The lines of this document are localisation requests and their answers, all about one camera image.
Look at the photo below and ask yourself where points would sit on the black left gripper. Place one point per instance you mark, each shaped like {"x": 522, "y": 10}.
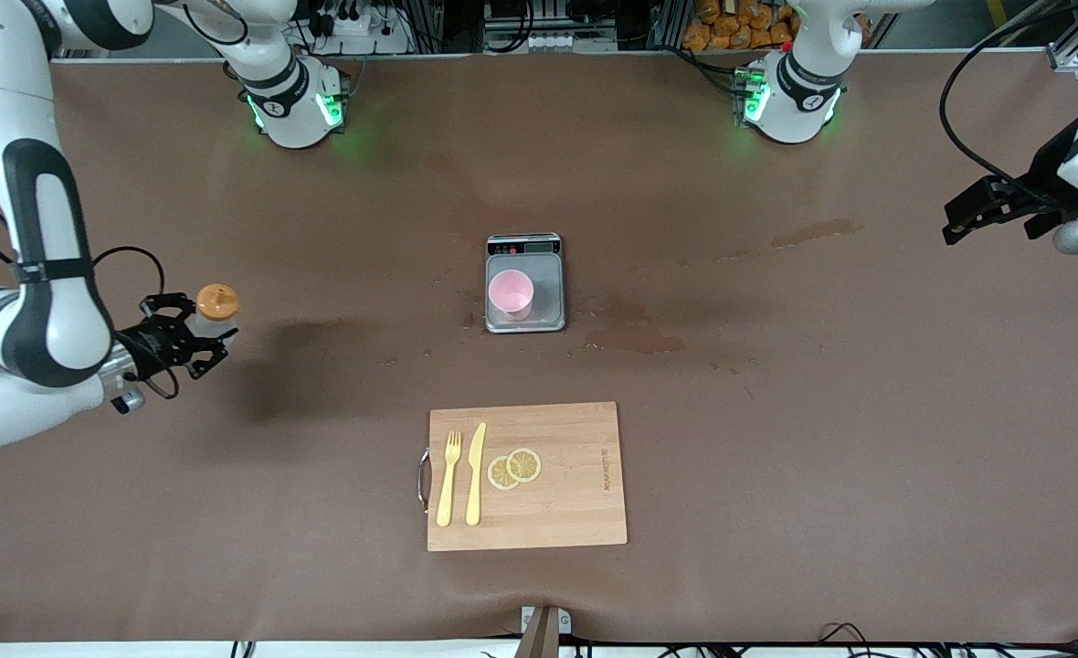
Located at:
{"x": 1044, "y": 174}

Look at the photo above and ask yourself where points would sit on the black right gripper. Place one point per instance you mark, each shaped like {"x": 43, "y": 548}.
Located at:
{"x": 142, "y": 350}

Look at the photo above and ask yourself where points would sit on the sauce bottle with orange cap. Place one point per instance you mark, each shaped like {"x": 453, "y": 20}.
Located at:
{"x": 217, "y": 302}

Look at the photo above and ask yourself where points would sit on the pink plastic cup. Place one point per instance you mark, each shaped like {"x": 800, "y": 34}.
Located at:
{"x": 510, "y": 294}

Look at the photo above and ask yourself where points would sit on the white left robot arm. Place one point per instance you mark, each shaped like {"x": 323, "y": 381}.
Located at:
{"x": 799, "y": 100}

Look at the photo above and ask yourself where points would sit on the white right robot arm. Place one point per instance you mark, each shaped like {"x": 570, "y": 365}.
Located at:
{"x": 46, "y": 311}

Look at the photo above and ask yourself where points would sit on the long narrow liquid spill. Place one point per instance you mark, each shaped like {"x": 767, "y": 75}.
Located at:
{"x": 818, "y": 233}

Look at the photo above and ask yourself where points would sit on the yellow plastic fork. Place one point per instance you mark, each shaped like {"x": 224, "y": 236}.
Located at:
{"x": 448, "y": 493}

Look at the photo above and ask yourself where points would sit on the yellow plastic knife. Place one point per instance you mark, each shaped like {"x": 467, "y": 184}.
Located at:
{"x": 474, "y": 493}

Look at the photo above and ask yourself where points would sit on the orange snack bags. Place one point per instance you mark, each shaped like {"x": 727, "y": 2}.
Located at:
{"x": 731, "y": 32}

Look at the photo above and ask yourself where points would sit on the white power strip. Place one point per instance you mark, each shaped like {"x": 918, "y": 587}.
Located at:
{"x": 356, "y": 26}

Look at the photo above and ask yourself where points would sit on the lemon slice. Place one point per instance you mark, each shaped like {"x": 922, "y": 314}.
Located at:
{"x": 525, "y": 464}

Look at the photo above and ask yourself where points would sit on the small digital kitchen scale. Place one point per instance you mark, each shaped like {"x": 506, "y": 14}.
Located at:
{"x": 548, "y": 283}

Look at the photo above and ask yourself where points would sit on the wooden cutting board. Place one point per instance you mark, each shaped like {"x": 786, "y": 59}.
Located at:
{"x": 575, "y": 493}

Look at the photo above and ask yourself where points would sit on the white socket row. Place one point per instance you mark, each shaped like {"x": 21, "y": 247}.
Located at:
{"x": 557, "y": 41}

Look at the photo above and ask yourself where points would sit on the metal table edge bracket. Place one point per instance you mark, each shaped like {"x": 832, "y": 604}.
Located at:
{"x": 544, "y": 631}

